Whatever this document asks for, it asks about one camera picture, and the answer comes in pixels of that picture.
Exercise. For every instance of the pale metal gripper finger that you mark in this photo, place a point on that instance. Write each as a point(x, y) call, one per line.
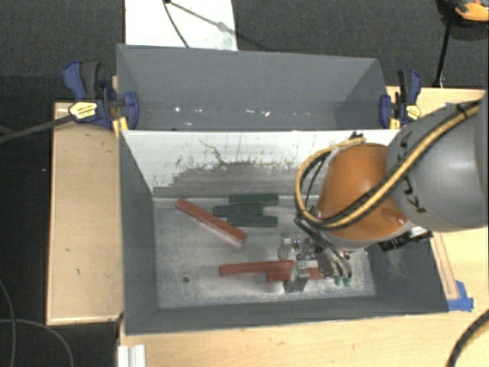
point(300, 281)
point(286, 249)

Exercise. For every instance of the red-brown flat block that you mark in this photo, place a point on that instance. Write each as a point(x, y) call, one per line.
point(248, 268)
point(279, 275)
point(212, 222)

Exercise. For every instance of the dark green flat block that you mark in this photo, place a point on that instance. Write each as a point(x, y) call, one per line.
point(254, 221)
point(237, 210)

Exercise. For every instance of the grey metal bin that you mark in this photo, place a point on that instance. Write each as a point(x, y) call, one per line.
point(244, 90)

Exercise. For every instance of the black cylinder on white bracket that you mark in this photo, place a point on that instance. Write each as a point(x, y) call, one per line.
point(393, 245)

